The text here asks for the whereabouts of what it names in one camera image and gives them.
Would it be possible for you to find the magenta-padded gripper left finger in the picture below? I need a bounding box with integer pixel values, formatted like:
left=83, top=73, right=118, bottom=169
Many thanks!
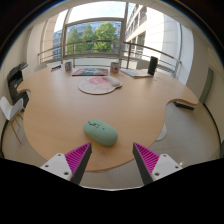
left=39, top=142, right=93, bottom=186

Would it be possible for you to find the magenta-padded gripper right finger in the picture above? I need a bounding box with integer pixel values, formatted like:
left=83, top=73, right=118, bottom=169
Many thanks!
left=132, top=142, right=184, bottom=186

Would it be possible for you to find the mint green computer mouse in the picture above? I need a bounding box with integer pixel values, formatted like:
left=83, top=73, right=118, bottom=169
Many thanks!
left=82, top=118, right=119, bottom=147

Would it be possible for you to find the round pastel printed mouse pad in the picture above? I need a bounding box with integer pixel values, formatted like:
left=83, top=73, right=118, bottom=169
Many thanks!
left=78, top=75, right=123, bottom=96

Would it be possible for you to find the white chair with wooden legs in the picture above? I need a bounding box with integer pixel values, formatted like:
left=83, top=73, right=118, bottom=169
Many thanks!
left=0, top=95, right=25, bottom=144

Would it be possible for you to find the black office printer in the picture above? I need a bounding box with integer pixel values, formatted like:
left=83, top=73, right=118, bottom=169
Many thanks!
left=7, top=62, right=30, bottom=104

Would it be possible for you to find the light illustrated open book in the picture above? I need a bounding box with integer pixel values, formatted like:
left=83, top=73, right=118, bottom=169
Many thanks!
left=120, top=68, right=153, bottom=78

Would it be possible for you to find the dark blue marker box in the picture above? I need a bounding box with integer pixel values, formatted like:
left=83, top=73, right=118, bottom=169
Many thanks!
left=50, top=64, right=63, bottom=72

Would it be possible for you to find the red and dark magazine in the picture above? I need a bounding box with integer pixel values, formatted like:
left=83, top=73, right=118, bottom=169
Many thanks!
left=71, top=67, right=110, bottom=77

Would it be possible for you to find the patterned mug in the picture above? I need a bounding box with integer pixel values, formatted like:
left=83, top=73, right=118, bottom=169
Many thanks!
left=64, top=61, right=73, bottom=73

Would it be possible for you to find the white shell chair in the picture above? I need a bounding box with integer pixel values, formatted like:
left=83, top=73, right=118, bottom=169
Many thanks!
left=34, top=63, right=49, bottom=73
left=135, top=58, right=150, bottom=70

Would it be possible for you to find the black cylindrical speaker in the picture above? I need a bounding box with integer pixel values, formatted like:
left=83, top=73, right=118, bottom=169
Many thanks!
left=147, top=55, right=159, bottom=76

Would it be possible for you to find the white mug with red print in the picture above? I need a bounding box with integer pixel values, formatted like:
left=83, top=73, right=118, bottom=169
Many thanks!
left=110, top=61, right=120, bottom=74

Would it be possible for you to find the metal balcony railing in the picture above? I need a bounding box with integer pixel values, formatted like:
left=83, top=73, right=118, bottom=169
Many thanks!
left=37, top=39, right=183, bottom=79

